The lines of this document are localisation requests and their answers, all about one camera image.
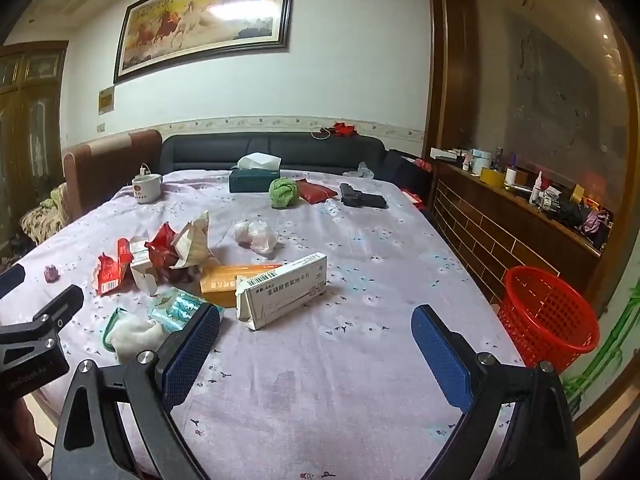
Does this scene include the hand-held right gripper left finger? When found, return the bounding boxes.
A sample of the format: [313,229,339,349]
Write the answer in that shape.
[50,305,221,480]

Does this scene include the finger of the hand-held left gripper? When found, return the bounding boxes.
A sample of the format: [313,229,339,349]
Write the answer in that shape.
[0,262,27,301]
[0,285,85,361]

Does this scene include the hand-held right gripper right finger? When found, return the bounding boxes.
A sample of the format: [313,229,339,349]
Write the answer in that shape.
[411,305,581,480]

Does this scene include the teal wet wipes packet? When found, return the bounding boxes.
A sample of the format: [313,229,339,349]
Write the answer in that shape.
[148,287,221,333]

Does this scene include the torn red carton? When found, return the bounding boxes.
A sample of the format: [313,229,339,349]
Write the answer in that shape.
[96,237,133,293]

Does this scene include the white tissue wad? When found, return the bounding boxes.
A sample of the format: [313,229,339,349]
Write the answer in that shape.
[102,307,166,363]

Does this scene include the orange cardboard box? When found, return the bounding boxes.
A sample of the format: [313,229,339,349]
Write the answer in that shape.
[200,264,283,308]

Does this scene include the small white green box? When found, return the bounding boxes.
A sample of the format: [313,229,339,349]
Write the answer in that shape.
[129,241,166,296]

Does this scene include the pile of red wrappers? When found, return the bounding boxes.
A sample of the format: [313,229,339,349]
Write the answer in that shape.
[171,211,221,271]

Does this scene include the red snack packet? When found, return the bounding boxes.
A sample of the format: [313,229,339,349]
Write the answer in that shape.
[145,222,180,263]

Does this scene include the red plastic basket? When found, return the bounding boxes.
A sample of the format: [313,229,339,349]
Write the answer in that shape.
[497,266,601,373]

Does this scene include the white medicine box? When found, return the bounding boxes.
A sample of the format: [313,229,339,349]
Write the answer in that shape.
[236,252,328,331]

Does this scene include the patterned cushion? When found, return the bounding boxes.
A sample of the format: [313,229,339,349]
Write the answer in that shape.
[20,182,68,246]

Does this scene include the wooden brick-pattern counter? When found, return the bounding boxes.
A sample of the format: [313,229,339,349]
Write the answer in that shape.
[432,160,601,311]

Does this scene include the crumpled white plastic bag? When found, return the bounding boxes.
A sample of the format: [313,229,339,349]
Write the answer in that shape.
[234,219,278,254]

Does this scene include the brown upholstered chair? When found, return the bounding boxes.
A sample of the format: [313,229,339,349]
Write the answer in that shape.
[62,130,163,222]

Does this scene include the white mug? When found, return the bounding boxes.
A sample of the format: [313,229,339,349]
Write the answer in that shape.
[131,174,165,204]

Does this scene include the wooden cabinet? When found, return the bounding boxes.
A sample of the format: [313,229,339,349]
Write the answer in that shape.
[0,41,69,256]

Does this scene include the black toy gun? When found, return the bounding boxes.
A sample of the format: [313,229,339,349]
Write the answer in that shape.
[340,182,388,209]

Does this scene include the green tissue box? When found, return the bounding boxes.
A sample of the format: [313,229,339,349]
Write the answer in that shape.
[229,152,282,193]

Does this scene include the green cloth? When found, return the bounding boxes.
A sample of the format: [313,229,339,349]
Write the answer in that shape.
[269,177,300,209]

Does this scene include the black bag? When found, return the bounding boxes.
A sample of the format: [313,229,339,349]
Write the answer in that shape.
[384,149,435,207]

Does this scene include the black umbrella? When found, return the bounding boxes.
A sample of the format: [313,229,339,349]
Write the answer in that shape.
[545,195,592,227]

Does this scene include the black sofa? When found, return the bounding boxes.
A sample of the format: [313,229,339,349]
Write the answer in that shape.
[160,132,436,208]

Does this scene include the red pouch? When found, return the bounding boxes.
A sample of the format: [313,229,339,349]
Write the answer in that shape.
[295,178,338,205]

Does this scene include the pink cloth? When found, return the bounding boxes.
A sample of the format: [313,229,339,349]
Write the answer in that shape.
[580,209,612,242]

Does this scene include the wooden framed glass partition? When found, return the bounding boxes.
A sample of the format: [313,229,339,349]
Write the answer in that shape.
[425,0,640,321]

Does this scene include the framed horse painting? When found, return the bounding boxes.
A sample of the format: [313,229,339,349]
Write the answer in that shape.
[114,0,298,85]

